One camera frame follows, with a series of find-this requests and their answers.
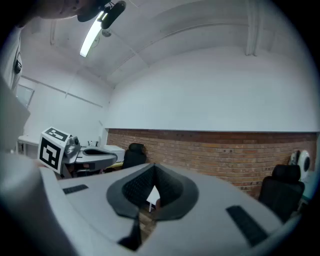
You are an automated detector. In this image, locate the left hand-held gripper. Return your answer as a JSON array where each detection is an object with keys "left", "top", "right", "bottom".
[{"left": 37, "top": 126, "right": 118, "bottom": 179}]

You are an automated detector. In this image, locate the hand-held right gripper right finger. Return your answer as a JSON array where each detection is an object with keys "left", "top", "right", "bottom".
[{"left": 139, "top": 163, "right": 302, "bottom": 256}]

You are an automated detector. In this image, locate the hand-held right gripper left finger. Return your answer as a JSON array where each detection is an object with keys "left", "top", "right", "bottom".
[{"left": 39, "top": 163, "right": 156, "bottom": 256}]

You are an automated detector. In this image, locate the white box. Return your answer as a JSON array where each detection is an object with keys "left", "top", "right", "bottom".
[{"left": 103, "top": 144, "right": 126, "bottom": 162}]

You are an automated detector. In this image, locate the large black office chair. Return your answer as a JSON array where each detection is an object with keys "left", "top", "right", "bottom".
[{"left": 258, "top": 164, "right": 306, "bottom": 223}]

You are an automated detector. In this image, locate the white desk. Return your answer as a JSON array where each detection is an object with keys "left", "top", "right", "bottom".
[{"left": 17, "top": 134, "right": 41, "bottom": 159}]

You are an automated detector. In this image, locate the person's light shirt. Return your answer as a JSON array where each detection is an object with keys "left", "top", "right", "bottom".
[{"left": 0, "top": 24, "right": 32, "bottom": 156}]

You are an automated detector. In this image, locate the person's face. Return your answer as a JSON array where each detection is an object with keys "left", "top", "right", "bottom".
[{"left": 16, "top": 0, "right": 88, "bottom": 28}]

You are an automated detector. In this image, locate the black head-mounted camera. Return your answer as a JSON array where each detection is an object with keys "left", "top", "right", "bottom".
[{"left": 77, "top": 0, "right": 127, "bottom": 30}]

